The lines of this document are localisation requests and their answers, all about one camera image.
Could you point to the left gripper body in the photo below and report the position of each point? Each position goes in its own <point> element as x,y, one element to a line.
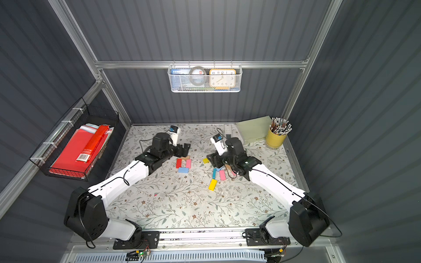
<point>180,150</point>

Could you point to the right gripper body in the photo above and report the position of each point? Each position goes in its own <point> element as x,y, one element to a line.
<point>216,159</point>

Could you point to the red block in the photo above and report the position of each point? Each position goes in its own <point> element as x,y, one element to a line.
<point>179,163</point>

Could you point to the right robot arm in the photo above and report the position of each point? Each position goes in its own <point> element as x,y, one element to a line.
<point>307,216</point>

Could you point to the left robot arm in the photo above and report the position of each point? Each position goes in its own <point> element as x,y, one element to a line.
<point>86,211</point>

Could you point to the white remote control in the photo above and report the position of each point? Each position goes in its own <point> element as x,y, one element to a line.
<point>228,129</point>

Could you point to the pale green book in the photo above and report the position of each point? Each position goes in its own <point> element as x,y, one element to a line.
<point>254,130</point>

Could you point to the yellow block front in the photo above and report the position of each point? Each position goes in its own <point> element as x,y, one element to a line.
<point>212,185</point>

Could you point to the yellow pencil cup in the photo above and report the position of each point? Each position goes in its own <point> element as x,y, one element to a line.
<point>275,139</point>

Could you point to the orange alarm clock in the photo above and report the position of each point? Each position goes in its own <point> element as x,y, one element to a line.
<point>222,78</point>

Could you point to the red folders stack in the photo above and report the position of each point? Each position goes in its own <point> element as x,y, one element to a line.
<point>84,148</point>

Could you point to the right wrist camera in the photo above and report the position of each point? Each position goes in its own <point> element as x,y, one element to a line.
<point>218,142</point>

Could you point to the white wire wall basket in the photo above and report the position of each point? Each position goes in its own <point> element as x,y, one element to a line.
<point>180,83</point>

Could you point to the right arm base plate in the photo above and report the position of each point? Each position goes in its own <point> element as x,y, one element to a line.
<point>260,237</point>

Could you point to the black wire side basket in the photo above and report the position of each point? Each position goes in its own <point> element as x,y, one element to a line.
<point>50,150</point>

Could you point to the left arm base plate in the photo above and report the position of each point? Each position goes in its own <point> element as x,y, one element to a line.
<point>140,240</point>

